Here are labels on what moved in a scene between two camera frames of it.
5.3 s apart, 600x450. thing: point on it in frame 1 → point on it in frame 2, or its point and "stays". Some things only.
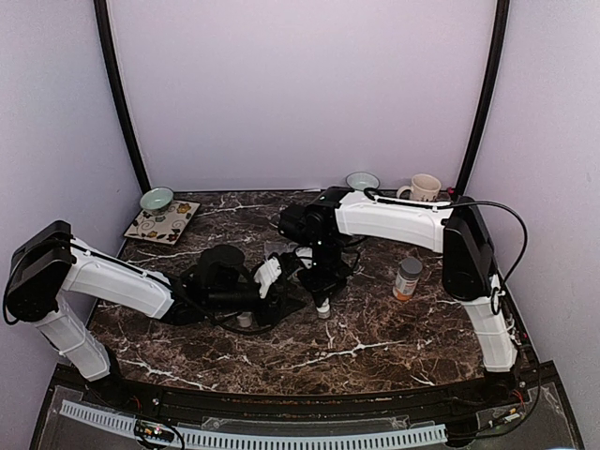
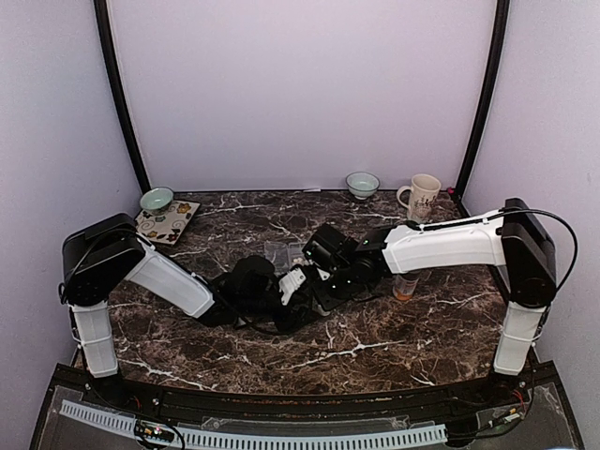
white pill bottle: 323,311 stays
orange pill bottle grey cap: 407,277 stays
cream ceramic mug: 424,187 stays
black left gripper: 274,312 → 292,321
